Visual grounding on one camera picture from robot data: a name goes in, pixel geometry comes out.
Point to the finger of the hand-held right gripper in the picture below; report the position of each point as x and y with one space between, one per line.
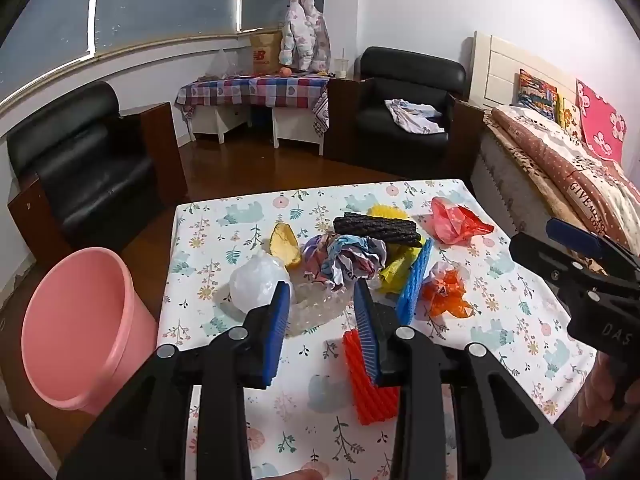
575 232
545 257

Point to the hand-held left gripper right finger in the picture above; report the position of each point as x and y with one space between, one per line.
367 330

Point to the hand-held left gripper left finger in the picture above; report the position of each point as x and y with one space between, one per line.
280 330

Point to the white plastic bag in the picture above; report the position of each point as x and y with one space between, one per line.
255 280

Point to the yellow foam fruit net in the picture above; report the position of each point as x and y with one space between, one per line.
395 272

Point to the red foam fruit net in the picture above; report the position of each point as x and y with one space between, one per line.
370 402

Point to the black foam fruit net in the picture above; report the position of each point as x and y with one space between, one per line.
375 230

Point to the pink plastic bucket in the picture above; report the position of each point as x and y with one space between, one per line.
85 320

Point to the person's right hand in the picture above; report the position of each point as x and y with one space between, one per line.
606 382

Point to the clear bubble wrap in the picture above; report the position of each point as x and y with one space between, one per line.
320 310

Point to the blue foam fruit net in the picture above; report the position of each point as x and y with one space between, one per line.
412 285

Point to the colourful crumpled cloth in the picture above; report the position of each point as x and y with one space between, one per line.
350 260

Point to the brown printed blanket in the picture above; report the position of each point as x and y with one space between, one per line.
560 160

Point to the orange plastic bag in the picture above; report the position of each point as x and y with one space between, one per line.
445 295

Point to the yellow peel piece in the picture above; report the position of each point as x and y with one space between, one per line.
285 245

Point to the red plastic bag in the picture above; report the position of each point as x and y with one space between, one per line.
450 222

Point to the yellow pillow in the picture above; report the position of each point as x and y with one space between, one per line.
569 115

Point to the colourful patterned pillow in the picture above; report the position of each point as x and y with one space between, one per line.
536 92

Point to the printed cloth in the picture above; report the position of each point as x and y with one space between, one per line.
415 115

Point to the black leather armchair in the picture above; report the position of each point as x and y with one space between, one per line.
85 160
400 80

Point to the checked tablecloth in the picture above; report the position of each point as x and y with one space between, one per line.
250 91

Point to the orange fruit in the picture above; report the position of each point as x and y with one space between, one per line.
285 72

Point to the plastic cup with straw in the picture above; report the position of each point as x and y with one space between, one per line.
341 67

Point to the clear plastic bag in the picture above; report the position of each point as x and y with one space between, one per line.
225 66

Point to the brown paper bag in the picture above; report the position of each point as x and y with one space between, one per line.
265 55

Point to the printed padded jacket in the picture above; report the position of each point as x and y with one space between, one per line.
305 30

